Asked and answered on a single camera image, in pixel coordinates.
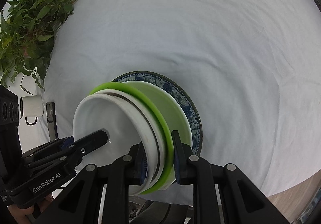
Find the large white bowl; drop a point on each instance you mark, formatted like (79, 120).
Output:
(150, 125)

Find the white enamel mug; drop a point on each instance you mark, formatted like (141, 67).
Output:
(31, 108)

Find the white deep plate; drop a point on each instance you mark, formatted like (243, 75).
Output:
(168, 103)

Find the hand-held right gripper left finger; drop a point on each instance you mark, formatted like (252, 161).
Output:
(143, 166)

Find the white tablecloth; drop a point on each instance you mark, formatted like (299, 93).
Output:
(188, 25)

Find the blue patterned plate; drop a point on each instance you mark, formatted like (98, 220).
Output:
(176, 89)

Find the small white bowl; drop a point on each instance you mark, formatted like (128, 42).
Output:
(100, 118)

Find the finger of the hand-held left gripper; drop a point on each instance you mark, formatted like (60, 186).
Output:
(92, 142)

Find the green leafy plant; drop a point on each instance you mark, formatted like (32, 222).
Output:
(30, 25)

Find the dark cloth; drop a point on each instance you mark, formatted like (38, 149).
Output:
(160, 214)

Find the black smartphone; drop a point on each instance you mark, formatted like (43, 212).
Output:
(51, 118)

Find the green plastic bowl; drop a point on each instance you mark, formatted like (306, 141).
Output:
(161, 120)

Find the person's left hand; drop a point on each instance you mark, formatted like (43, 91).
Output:
(22, 214)

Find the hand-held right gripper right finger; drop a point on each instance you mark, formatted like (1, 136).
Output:
(176, 163)

